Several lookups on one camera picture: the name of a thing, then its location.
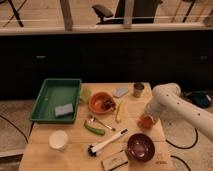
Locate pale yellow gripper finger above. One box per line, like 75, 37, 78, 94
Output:
150, 116, 159, 127

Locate orange-red apple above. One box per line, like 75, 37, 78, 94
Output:
138, 115, 153, 129

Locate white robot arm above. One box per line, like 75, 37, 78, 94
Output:
144, 83, 213, 142

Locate metal cup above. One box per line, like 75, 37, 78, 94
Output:
133, 82, 144, 98

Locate white paper cup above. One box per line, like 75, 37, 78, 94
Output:
49, 130, 68, 150

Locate dark maroon bowl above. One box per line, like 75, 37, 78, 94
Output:
126, 133, 155, 162

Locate yellow banana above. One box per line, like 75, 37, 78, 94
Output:
115, 101, 124, 123

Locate grey-blue sponge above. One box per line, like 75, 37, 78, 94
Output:
114, 87, 129, 98

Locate dark grapes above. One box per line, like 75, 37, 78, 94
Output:
102, 99, 116, 110

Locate small wooden box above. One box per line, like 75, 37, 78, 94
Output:
101, 151, 128, 171

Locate green pepper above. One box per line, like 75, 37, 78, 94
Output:
84, 120, 105, 136

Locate orange bowl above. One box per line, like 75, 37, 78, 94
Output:
88, 92, 116, 114

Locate metal spoon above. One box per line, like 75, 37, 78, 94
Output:
89, 115, 116, 131

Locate white dish brush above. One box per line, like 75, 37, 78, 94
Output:
88, 129, 128, 157

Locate pale green vegetable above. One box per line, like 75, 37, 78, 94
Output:
80, 88, 91, 103

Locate grey sponge in tray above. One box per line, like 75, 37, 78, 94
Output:
55, 104, 73, 117

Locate green plastic tray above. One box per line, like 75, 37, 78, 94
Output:
30, 78, 81, 124

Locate black office chair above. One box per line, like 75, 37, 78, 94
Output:
92, 0, 162, 25

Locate black power cable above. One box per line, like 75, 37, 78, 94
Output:
165, 128, 200, 150

